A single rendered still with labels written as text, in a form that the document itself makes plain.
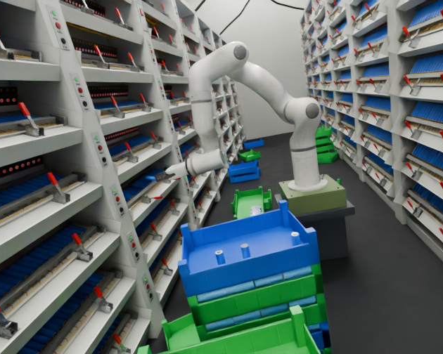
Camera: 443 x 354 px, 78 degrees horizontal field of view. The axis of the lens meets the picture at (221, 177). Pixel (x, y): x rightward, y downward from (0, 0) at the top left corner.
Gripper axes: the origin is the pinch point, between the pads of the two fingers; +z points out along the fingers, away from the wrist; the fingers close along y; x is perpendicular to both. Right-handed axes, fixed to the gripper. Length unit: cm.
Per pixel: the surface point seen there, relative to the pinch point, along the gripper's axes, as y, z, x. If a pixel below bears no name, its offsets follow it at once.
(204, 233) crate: 50, -31, 10
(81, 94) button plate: 32, -2, -40
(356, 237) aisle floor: -25, -80, 68
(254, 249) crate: 55, -45, 15
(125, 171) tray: 20.9, 2.3, -10.0
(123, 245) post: 36.5, 5.6, 13.3
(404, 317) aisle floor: 30, -82, 69
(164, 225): -4.3, 10.7, 25.8
